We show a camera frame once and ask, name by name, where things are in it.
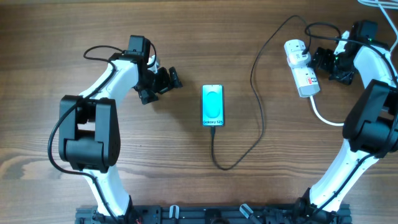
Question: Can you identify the teal screen smartphone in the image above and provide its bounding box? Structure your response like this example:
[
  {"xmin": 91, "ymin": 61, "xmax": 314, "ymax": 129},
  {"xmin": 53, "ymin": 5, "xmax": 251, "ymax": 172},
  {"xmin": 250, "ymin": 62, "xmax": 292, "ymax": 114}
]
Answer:
[{"xmin": 201, "ymin": 84, "xmax": 224, "ymax": 126}]

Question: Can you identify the black USB charger cable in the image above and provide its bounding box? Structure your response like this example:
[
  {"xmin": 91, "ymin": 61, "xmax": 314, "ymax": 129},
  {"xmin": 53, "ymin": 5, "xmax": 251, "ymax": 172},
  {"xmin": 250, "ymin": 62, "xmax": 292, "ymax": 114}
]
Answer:
[{"xmin": 210, "ymin": 14, "xmax": 312, "ymax": 171}]

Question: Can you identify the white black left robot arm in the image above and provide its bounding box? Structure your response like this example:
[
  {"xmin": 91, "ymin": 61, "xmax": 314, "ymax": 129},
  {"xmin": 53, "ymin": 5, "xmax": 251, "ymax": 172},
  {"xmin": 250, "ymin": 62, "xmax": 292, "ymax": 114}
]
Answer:
[{"xmin": 47, "ymin": 35, "xmax": 183, "ymax": 222}]

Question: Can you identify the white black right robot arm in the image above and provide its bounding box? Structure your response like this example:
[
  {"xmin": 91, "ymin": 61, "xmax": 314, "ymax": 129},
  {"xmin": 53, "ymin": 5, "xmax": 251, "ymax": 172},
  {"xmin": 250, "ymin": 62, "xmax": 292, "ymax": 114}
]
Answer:
[{"xmin": 284, "ymin": 20, "xmax": 397, "ymax": 223}]

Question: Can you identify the white power strip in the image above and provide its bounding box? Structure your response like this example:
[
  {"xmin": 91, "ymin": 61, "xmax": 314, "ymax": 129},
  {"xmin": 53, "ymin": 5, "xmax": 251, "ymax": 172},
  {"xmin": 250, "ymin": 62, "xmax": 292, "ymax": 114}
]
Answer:
[{"xmin": 284, "ymin": 39, "xmax": 320, "ymax": 98}]

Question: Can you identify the white power strip cord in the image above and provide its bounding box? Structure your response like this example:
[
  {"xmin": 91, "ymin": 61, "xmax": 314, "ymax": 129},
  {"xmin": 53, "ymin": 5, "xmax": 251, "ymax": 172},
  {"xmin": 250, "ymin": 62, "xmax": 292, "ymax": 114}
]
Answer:
[{"xmin": 309, "ymin": 0, "xmax": 398, "ymax": 127}]

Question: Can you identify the black right camera cable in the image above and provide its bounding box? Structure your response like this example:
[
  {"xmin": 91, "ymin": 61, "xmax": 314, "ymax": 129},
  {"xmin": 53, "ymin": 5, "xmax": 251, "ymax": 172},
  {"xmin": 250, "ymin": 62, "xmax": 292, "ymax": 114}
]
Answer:
[{"xmin": 303, "ymin": 21, "xmax": 398, "ymax": 215}]

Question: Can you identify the black camera cable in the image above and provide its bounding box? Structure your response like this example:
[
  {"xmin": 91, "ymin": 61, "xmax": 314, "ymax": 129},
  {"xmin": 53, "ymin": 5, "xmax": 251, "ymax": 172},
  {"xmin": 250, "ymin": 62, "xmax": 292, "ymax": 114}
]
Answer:
[
  {"xmin": 47, "ymin": 45, "xmax": 125, "ymax": 224},
  {"xmin": 303, "ymin": 21, "xmax": 398, "ymax": 215}
]

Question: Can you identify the black left camera cable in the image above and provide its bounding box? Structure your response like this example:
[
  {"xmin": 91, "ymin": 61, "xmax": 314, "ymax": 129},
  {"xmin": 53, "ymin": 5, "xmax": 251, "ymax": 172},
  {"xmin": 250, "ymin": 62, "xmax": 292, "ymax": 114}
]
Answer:
[{"xmin": 47, "ymin": 45, "xmax": 125, "ymax": 224}]

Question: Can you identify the white cables top right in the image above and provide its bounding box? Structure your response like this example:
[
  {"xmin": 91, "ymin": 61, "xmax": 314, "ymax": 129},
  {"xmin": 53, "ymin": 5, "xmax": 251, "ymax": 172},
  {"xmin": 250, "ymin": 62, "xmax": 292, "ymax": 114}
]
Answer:
[{"xmin": 356, "ymin": 0, "xmax": 398, "ymax": 10}]

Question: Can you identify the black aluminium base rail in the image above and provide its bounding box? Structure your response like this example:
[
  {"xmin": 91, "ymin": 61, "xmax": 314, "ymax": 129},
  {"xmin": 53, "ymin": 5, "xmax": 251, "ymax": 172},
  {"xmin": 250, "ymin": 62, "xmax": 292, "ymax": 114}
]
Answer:
[{"xmin": 75, "ymin": 204, "xmax": 353, "ymax": 224}]

